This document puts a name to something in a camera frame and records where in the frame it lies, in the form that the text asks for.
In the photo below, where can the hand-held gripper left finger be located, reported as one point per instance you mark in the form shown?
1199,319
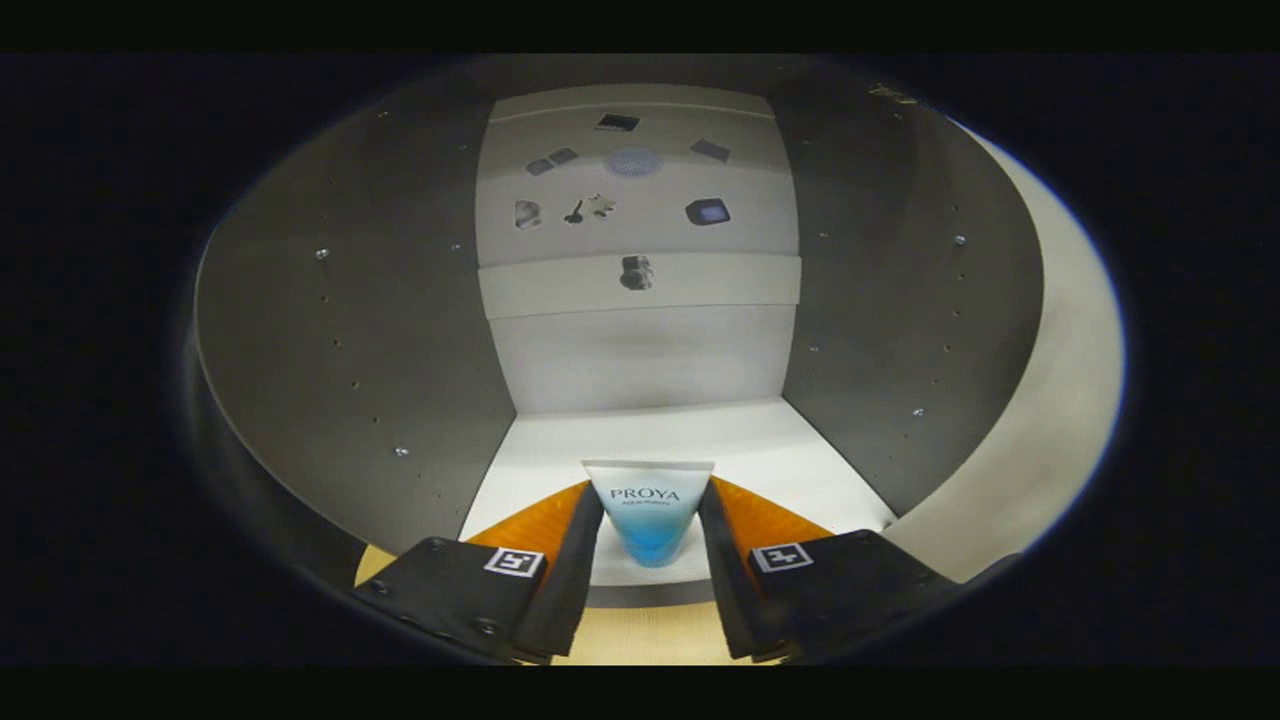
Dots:
572,580

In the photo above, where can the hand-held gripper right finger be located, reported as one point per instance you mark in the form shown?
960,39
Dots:
730,580

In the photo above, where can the blue white cosmetic tube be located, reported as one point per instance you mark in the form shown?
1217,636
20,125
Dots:
648,520

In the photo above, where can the dark grey cabinet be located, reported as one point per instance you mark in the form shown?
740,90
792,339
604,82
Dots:
350,350

